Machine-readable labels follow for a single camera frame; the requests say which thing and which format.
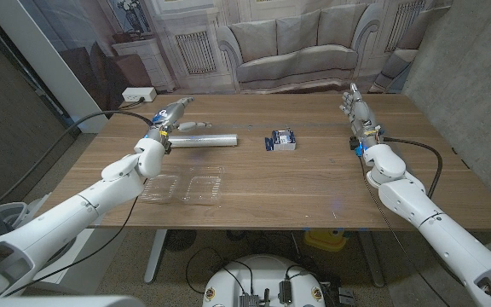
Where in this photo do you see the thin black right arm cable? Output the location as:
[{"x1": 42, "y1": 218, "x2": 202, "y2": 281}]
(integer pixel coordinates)
[{"x1": 357, "y1": 155, "x2": 452, "y2": 307}]

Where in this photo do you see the white table leg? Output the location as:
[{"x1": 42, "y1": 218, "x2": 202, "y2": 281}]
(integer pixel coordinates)
[
  {"x1": 143, "y1": 229, "x2": 169, "y2": 285},
  {"x1": 358, "y1": 229, "x2": 386, "y2": 288}
]

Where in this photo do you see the clear plastic clamshell container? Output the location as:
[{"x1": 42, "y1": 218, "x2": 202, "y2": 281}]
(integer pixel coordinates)
[{"x1": 138, "y1": 165, "x2": 225, "y2": 206}]

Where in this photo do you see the black floor cable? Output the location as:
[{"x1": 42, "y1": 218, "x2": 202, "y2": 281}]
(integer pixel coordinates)
[{"x1": 184, "y1": 246, "x2": 255, "y2": 296}]

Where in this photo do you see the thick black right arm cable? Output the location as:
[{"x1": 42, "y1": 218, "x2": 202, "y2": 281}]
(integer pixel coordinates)
[{"x1": 382, "y1": 136, "x2": 444, "y2": 200}]

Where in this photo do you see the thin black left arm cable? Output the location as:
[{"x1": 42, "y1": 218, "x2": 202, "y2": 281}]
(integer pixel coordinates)
[{"x1": 4, "y1": 182, "x2": 145, "y2": 298}]

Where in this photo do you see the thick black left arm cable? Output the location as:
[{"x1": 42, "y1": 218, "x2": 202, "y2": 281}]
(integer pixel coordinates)
[{"x1": 0, "y1": 109, "x2": 155, "y2": 225}]

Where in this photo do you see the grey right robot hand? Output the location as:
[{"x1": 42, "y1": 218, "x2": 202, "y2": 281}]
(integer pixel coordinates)
[{"x1": 339, "y1": 82, "x2": 385, "y2": 151}]

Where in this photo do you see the printed living room backdrop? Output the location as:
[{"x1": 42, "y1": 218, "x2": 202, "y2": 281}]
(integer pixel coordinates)
[{"x1": 19, "y1": 0, "x2": 453, "y2": 120}]

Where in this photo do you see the round black floor fan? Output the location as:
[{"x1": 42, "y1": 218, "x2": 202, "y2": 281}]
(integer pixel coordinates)
[{"x1": 164, "y1": 229, "x2": 198, "y2": 252}]

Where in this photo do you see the white robot torso base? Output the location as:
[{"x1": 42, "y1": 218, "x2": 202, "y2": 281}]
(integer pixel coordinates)
[{"x1": 202, "y1": 254, "x2": 326, "y2": 307}]

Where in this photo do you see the blue and white package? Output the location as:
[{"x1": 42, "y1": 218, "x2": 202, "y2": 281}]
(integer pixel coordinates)
[{"x1": 264, "y1": 129, "x2": 297, "y2": 152}]

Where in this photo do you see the clear plastic wrap roll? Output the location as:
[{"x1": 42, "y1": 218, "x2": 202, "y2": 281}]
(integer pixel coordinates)
[{"x1": 167, "y1": 133, "x2": 239, "y2": 149}]

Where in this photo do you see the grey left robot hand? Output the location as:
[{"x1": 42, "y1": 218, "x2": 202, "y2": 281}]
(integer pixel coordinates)
[{"x1": 145, "y1": 96, "x2": 213, "y2": 148}]

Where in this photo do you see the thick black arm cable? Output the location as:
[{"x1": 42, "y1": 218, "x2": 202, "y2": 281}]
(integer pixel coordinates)
[
  {"x1": 0, "y1": 109, "x2": 155, "y2": 225},
  {"x1": 382, "y1": 136, "x2": 444, "y2": 200}
]

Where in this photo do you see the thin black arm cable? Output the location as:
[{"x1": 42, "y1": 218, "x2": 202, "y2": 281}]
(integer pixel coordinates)
[
  {"x1": 4, "y1": 182, "x2": 145, "y2": 298},
  {"x1": 357, "y1": 155, "x2": 452, "y2": 307}
]

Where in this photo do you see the white power strip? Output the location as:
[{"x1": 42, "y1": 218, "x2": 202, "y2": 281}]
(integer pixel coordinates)
[{"x1": 121, "y1": 86, "x2": 158, "y2": 103}]

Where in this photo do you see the yellow object under table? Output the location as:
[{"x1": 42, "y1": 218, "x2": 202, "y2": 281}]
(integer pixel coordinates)
[{"x1": 303, "y1": 229, "x2": 349, "y2": 252}]

